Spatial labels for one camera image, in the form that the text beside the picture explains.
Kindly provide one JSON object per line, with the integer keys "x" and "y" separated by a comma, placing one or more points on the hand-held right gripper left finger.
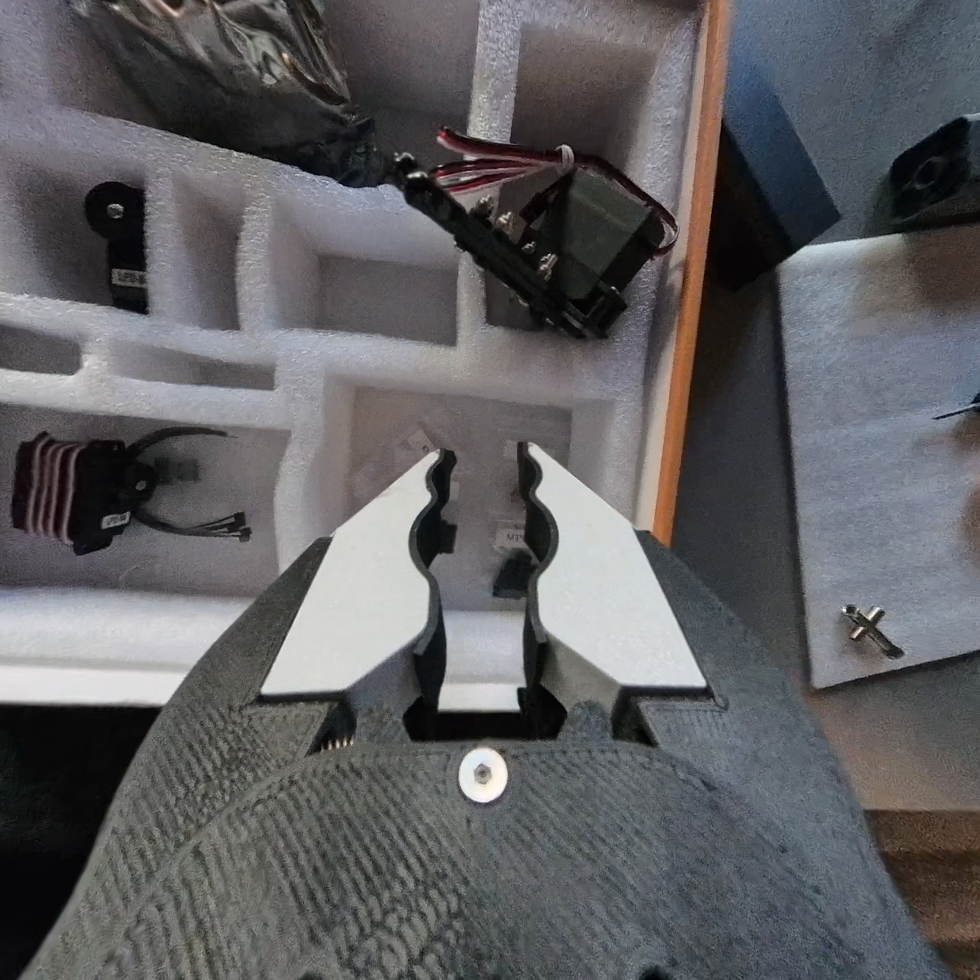
{"x": 360, "y": 582}

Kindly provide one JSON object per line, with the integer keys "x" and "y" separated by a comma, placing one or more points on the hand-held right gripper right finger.
{"x": 612, "y": 597}

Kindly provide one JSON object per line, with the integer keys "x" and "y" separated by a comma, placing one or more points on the white foam tray insert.
{"x": 306, "y": 367}

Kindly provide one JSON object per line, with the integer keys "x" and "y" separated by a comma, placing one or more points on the dark desk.
{"x": 735, "y": 459}

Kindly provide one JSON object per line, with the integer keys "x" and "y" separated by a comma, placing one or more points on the metal screw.
{"x": 884, "y": 645}
{"x": 861, "y": 612}

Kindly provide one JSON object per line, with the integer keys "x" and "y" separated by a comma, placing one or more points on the white sheet with blue print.
{"x": 880, "y": 459}

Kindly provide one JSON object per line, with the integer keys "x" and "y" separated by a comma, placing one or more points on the black servo motor assembly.
{"x": 597, "y": 230}

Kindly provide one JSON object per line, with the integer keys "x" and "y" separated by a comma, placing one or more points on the thin black tool tip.
{"x": 961, "y": 410}

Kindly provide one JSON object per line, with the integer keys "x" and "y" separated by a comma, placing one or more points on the black servo horn part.
{"x": 115, "y": 230}

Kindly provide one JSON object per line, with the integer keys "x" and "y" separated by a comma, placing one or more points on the dark blue box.
{"x": 773, "y": 176}

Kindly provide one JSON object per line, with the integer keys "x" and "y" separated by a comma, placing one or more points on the black plastic bag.
{"x": 230, "y": 69}

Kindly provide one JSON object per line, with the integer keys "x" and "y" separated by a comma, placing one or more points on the black plastic part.
{"x": 934, "y": 176}

